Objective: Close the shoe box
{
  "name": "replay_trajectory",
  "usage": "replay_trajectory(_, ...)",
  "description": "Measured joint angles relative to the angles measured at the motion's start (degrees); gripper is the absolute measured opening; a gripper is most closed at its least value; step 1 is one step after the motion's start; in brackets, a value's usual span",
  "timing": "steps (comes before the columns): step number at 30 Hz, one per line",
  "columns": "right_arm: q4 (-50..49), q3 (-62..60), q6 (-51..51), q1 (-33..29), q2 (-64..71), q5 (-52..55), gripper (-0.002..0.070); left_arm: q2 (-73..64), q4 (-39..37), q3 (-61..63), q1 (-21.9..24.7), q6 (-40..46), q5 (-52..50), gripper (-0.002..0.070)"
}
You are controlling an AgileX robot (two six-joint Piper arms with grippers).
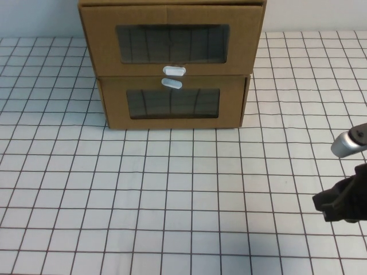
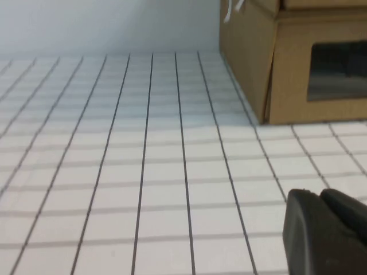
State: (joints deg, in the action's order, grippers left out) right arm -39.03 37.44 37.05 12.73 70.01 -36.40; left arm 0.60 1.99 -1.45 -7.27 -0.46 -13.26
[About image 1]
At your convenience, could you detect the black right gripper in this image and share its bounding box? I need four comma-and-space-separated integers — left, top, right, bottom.
312, 163, 367, 224

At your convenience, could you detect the white plastic drawer handle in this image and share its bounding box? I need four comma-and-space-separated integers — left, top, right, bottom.
162, 65, 186, 77
161, 76, 184, 90

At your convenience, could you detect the cardboard drawer with narrow window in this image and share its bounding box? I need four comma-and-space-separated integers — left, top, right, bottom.
97, 74, 247, 130

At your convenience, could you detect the cardboard drawer sleeve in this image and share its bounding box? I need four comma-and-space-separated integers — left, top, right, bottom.
77, 0, 265, 76

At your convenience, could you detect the white black-grid tablecloth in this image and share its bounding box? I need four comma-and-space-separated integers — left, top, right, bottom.
0, 30, 367, 275

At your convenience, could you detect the cardboard drawer with wide window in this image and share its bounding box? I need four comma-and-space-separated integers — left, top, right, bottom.
79, 5, 263, 78

